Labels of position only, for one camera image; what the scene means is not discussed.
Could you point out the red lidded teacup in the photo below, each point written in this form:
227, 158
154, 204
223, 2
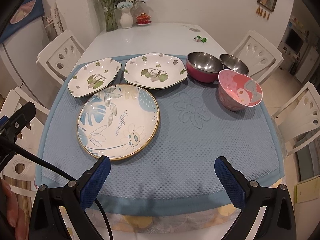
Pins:
143, 19

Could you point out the lower small framed picture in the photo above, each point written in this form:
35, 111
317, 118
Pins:
268, 4

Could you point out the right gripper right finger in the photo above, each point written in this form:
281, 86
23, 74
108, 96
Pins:
278, 221

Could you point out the left hand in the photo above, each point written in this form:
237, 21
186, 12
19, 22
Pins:
15, 215

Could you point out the white chair far left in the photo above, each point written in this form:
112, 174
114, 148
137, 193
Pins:
60, 56

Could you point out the white chair near left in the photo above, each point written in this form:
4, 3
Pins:
20, 170

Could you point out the blue steel bowl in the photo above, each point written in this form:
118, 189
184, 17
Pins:
233, 63

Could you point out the white chair far right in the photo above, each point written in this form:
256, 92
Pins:
260, 56

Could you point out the blue textured table mat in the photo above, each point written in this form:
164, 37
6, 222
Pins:
174, 173

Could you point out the large hexagonal floral plate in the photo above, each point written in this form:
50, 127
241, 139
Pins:
155, 71

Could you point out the white refrigerator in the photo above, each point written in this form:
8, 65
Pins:
19, 54

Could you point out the white chair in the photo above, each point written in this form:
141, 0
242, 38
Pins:
260, 56
20, 170
60, 56
303, 119

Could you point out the hanging orange ornaments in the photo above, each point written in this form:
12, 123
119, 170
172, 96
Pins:
262, 13

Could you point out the white chair near right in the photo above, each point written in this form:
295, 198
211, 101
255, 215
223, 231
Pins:
303, 119

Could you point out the white vase with flowers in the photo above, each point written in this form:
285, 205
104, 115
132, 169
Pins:
125, 6

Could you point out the pink cartoon bowl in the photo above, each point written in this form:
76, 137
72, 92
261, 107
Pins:
237, 91

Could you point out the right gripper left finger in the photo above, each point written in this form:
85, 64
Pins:
76, 196

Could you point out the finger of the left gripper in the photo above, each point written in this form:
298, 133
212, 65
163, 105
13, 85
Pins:
13, 125

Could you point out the green candy wrapper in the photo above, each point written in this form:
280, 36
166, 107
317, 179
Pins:
198, 38

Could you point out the blue fridge cover cloth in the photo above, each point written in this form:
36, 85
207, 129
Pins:
26, 13

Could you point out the round blue leaf plate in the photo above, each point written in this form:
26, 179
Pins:
118, 122

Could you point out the small hexagonal floral plate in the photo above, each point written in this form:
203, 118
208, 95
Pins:
93, 77

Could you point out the red steel bowl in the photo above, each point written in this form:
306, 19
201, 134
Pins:
203, 67

